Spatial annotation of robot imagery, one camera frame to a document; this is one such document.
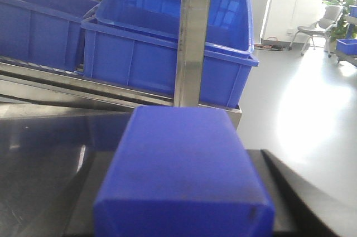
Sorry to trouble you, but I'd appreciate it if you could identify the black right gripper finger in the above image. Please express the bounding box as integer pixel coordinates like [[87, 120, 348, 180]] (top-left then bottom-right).
[[247, 149, 356, 236]]

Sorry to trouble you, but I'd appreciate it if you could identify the blue bottle part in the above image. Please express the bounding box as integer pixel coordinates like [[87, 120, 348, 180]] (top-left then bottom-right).
[[93, 107, 275, 236]]

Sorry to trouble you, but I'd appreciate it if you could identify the small blue tray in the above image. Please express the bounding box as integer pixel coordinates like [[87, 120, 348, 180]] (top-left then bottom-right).
[[336, 38, 357, 55]]

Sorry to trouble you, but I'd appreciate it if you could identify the green potted plant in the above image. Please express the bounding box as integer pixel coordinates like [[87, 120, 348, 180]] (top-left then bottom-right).
[[322, 0, 356, 51]]

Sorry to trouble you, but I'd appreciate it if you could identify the grey office chair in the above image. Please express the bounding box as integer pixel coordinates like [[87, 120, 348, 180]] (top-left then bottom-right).
[[288, 5, 343, 58]]

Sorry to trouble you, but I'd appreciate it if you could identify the blue bin centre right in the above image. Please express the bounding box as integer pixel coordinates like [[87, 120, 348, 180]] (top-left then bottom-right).
[[81, 18, 259, 107]]

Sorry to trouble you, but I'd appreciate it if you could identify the blue bin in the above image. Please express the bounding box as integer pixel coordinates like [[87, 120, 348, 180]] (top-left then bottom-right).
[[1, 0, 98, 71], [81, 18, 259, 107], [95, 0, 254, 57]]

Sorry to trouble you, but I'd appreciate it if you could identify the blue bin far right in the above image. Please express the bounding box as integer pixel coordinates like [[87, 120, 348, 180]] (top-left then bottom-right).
[[95, 0, 254, 57]]

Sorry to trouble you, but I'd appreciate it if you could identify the blue bin centre left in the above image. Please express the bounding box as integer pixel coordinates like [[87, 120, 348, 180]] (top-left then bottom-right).
[[1, 0, 98, 71]]

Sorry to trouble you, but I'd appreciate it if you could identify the steel workbench shelf frame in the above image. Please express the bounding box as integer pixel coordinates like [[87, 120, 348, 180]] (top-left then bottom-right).
[[0, 0, 243, 134]]

